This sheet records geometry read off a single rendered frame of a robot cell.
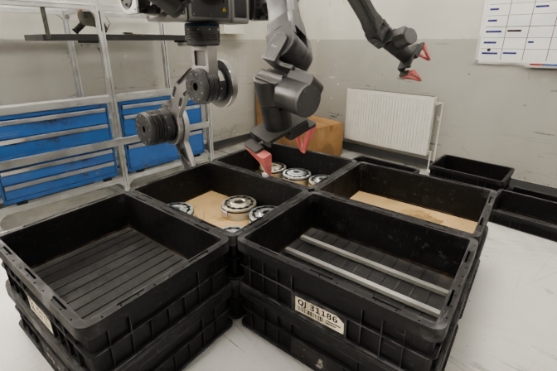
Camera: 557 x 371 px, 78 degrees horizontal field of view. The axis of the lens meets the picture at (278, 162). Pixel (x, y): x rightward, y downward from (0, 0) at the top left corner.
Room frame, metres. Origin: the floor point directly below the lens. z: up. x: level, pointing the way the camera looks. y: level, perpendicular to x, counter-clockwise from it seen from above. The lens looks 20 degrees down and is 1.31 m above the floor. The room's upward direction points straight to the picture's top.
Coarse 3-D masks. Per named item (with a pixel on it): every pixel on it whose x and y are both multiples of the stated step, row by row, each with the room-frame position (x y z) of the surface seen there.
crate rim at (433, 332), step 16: (288, 208) 0.74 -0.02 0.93; (368, 208) 0.74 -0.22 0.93; (256, 224) 0.66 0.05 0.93; (416, 224) 0.66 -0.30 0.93; (240, 240) 0.60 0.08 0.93; (464, 240) 0.60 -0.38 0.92; (256, 256) 0.57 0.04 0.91; (272, 256) 0.54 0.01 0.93; (464, 256) 0.54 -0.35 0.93; (288, 272) 0.52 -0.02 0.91; (304, 272) 0.50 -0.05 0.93; (320, 272) 0.49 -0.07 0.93; (464, 272) 0.49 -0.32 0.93; (320, 288) 0.48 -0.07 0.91; (336, 288) 0.46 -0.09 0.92; (352, 288) 0.45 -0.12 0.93; (352, 304) 0.44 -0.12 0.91; (368, 304) 0.43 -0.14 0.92; (384, 304) 0.42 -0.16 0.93; (448, 304) 0.43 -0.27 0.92; (400, 320) 0.40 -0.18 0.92; (416, 320) 0.39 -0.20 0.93; (448, 320) 0.39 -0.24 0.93; (432, 336) 0.37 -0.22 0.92
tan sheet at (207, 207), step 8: (208, 192) 1.04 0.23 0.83; (216, 192) 1.04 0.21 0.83; (192, 200) 0.98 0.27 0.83; (200, 200) 0.98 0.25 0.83; (208, 200) 0.98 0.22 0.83; (216, 200) 0.98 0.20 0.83; (200, 208) 0.93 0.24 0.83; (208, 208) 0.93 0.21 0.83; (216, 208) 0.93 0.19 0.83; (200, 216) 0.88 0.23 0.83; (208, 216) 0.88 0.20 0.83; (216, 216) 0.88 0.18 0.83; (216, 224) 0.83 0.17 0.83; (224, 224) 0.83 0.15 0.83; (232, 224) 0.83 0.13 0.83; (240, 224) 0.83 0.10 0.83
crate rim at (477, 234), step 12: (348, 168) 1.01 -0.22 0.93; (384, 168) 1.01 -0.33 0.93; (336, 180) 0.92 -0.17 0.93; (444, 180) 0.91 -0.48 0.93; (324, 192) 0.83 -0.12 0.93; (492, 192) 0.83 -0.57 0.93; (360, 204) 0.76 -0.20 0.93; (492, 204) 0.76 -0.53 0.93; (408, 216) 0.70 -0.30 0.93; (480, 216) 0.70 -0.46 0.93; (444, 228) 0.64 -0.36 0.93; (480, 228) 0.64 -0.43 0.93; (480, 240) 0.62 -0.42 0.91
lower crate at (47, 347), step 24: (24, 312) 0.53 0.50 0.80; (216, 312) 0.57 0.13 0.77; (48, 336) 0.46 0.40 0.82; (168, 336) 0.47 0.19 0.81; (192, 336) 0.52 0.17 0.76; (216, 336) 0.56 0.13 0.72; (48, 360) 0.50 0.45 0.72; (144, 360) 0.43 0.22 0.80; (168, 360) 0.48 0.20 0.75; (192, 360) 0.51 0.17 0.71
